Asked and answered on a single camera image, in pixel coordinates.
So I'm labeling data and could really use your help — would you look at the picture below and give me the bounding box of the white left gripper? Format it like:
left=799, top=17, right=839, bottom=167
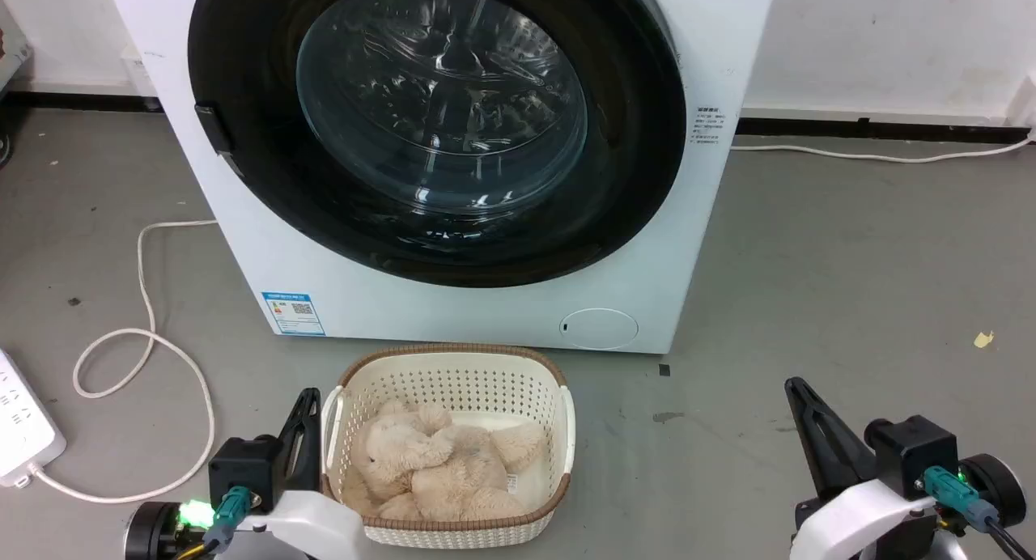
left=231, top=388, right=372, bottom=560

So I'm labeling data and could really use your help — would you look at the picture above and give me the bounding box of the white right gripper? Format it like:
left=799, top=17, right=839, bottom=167
left=783, top=378, right=944, bottom=560

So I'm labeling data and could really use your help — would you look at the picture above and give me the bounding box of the white front-load washing machine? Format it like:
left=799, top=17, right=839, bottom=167
left=104, top=0, right=778, bottom=355

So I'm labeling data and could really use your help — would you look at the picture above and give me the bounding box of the black round glass washer door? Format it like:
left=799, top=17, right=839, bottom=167
left=188, top=0, right=687, bottom=289

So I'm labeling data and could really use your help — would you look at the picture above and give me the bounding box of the beige plush teddy bear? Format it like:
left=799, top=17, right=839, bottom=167
left=340, top=400, right=550, bottom=522

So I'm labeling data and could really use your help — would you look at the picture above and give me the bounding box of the blue white energy label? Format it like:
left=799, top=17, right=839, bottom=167
left=261, top=291, right=326, bottom=337

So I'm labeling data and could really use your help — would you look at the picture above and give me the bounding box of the cream woven laundry basket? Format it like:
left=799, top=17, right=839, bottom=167
left=321, top=343, right=577, bottom=549

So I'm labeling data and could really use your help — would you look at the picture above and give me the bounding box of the round white filter cover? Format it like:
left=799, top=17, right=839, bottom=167
left=558, top=308, right=640, bottom=352

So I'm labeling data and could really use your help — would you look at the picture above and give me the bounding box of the white power strip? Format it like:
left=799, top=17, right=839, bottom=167
left=0, top=347, right=67, bottom=490

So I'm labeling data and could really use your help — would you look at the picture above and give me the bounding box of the small printed text sticker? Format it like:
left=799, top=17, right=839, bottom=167
left=690, top=105, right=728, bottom=145

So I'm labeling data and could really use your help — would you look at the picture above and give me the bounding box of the teal left connector cable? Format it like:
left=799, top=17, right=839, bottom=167
left=172, top=486, right=265, bottom=560

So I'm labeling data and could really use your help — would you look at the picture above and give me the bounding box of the teal connector cable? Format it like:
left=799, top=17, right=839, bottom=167
left=172, top=486, right=265, bottom=560
left=913, top=465, right=1036, bottom=560

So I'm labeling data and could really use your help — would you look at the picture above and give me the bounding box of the teal right connector cable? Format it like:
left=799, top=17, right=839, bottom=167
left=913, top=465, right=1036, bottom=560

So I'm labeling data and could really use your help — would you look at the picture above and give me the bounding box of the white looped power cable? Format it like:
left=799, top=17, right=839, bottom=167
left=31, top=218, right=219, bottom=504

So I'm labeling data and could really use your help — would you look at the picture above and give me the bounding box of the thin white floor cable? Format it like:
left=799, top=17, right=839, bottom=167
left=731, top=131, right=1036, bottom=165

